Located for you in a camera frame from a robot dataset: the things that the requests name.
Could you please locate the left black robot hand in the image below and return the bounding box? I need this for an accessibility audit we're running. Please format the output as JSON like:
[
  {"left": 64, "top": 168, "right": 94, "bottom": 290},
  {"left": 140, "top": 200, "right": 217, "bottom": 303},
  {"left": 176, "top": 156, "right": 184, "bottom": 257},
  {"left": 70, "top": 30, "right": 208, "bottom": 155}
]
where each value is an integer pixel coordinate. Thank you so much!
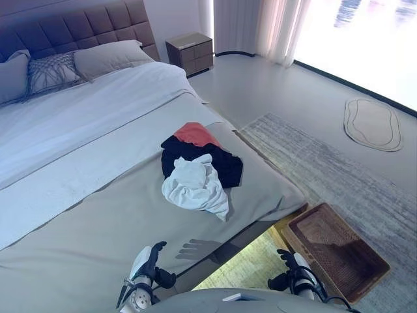
[{"left": 130, "top": 241, "right": 177, "bottom": 290}]

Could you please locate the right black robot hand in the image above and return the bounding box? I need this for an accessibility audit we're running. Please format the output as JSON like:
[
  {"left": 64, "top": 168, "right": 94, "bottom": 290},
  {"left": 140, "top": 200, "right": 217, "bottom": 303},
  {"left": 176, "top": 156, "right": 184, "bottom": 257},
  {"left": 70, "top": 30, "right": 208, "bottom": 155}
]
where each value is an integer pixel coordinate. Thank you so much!
[{"left": 267, "top": 248, "right": 315, "bottom": 293}]

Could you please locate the white garment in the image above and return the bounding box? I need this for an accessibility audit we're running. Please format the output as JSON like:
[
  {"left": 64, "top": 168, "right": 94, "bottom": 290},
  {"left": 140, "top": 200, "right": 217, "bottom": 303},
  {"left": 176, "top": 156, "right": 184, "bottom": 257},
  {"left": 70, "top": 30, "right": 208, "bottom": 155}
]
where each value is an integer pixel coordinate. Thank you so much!
[{"left": 162, "top": 153, "right": 231, "bottom": 222}]

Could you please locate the black garment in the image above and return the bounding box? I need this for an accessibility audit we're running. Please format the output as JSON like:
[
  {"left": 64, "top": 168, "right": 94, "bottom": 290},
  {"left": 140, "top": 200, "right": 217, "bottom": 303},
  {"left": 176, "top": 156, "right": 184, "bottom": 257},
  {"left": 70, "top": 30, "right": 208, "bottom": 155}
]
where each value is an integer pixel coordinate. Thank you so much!
[{"left": 160, "top": 136, "right": 244, "bottom": 189}]

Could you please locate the red garment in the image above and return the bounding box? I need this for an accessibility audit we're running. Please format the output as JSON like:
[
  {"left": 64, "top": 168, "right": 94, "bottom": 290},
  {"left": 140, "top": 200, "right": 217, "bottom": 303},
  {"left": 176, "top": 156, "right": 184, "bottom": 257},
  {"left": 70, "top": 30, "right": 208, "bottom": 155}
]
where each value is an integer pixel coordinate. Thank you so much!
[{"left": 173, "top": 122, "right": 222, "bottom": 149}]

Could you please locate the brown woven basket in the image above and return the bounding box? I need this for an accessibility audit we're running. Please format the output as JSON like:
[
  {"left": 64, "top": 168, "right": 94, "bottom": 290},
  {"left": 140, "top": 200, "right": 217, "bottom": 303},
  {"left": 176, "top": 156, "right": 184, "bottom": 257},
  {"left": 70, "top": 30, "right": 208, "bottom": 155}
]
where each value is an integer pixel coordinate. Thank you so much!
[{"left": 281, "top": 202, "right": 391, "bottom": 306}]

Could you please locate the bed with grey bedspread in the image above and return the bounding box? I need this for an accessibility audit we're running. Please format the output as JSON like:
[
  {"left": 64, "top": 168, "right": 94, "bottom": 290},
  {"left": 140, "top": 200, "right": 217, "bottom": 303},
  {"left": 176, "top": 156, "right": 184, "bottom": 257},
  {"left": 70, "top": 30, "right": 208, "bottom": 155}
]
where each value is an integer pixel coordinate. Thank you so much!
[{"left": 0, "top": 58, "right": 309, "bottom": 313}]

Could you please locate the grey robot torso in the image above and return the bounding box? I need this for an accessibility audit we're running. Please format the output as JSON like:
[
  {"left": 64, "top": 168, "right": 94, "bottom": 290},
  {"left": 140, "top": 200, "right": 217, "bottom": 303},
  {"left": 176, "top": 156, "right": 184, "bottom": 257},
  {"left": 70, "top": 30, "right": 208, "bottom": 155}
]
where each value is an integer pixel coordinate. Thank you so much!
[{"left": 149, "top": 287, "right": 352, "bottom": 313}]

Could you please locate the grey area rug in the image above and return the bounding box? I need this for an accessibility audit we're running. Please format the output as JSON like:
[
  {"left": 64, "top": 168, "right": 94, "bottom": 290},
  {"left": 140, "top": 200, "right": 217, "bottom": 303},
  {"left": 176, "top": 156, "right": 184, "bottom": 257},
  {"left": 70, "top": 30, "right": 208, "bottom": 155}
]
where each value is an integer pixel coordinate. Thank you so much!
[{"left": 192, "top": 112, "right": 417, "bottom": 313}]

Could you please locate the small oval beige mat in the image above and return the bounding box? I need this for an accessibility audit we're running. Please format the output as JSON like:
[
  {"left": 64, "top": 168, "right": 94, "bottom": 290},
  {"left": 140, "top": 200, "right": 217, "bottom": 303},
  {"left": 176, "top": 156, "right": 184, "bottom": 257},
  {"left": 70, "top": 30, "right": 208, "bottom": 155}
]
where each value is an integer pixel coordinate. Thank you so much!
[{"left": 344, "top": 98, "right": 404, "bottom": 153}]

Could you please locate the white table cloth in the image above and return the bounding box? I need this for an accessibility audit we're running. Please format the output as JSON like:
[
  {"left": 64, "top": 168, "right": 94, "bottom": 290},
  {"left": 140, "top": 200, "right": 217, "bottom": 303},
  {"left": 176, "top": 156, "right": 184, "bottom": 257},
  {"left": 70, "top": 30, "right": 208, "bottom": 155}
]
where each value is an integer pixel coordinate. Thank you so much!
[{"left": 0, "top": 61, "right": 209, "bottom": 192}]

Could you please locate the large grey pillow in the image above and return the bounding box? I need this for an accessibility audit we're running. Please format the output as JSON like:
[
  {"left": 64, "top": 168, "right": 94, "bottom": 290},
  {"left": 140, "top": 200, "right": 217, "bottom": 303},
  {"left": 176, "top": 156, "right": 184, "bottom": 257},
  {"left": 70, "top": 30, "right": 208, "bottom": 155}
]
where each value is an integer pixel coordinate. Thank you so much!
[
  {"left": 73, "top": 39, "right": 156, "bottom": 82},
  {"left": 0, "top": 49, "right": 32, "bottom": 106}
]

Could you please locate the grey macrame cushion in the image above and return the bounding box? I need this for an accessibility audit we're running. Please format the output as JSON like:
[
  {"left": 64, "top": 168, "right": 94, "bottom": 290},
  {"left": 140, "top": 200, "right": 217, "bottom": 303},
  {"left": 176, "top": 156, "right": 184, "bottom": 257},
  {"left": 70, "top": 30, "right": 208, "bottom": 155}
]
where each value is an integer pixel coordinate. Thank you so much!
[{"left": 24, "top": 51, "right": 89, "bottom": 98}]

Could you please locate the brown wooden nightstand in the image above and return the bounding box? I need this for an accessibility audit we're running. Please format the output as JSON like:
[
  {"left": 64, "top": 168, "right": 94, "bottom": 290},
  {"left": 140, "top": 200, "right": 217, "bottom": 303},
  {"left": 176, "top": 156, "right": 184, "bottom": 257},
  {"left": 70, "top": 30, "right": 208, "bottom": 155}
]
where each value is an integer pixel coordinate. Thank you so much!
[{"left": 165, "top": 32, "right": 214, "bottom": 78}]

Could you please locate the bright glass window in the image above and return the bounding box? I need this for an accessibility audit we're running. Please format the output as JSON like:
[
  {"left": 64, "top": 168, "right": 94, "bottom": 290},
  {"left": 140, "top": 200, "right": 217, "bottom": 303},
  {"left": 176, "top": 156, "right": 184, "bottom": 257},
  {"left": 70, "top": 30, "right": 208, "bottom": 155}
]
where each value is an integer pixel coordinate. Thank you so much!
[{"left": 293, "top": 0, "right": 417, "bottom": 113}]

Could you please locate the sheer white curtain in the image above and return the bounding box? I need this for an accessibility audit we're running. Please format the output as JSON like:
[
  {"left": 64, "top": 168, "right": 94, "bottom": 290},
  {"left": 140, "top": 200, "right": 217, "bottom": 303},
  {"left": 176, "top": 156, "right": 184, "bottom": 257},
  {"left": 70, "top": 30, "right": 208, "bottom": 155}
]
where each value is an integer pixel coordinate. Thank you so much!
[{"left": 213, "top": 0, "right": 310, "bottom": 68}]

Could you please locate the brown tufted headboard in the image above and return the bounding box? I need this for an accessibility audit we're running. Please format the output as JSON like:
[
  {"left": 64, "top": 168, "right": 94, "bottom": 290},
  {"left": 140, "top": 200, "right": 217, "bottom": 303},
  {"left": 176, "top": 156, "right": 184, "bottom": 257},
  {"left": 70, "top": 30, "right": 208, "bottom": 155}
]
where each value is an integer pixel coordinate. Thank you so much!
[{"left": 0, "top": 0, "right": 160, "bottom": 63}]

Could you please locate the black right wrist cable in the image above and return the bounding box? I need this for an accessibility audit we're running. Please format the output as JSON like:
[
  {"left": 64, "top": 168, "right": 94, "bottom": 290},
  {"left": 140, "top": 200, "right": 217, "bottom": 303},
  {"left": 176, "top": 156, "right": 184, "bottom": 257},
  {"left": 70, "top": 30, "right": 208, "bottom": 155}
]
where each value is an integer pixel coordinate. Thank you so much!
[{"left": 313, "top": 280, "right": 361, "bottom": 312}]

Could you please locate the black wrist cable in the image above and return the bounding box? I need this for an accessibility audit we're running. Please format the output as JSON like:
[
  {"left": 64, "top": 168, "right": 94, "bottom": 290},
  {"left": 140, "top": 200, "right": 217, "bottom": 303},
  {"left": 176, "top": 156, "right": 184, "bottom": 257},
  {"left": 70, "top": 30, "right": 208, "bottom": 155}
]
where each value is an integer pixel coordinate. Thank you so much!
[
  {"left": 313, "top": 280, "right": 361, "bottom": 312},
  {"left": 115, "top": 277, "right": 132, "bottom": 309}
]

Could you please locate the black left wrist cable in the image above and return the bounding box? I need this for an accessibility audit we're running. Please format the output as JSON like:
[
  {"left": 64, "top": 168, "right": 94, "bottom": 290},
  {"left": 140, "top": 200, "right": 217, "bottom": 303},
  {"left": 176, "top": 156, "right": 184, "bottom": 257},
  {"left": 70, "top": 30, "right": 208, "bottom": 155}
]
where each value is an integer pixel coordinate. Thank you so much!
[{"left": 115, "top": 277, "right": 132, "bottom": 309}]

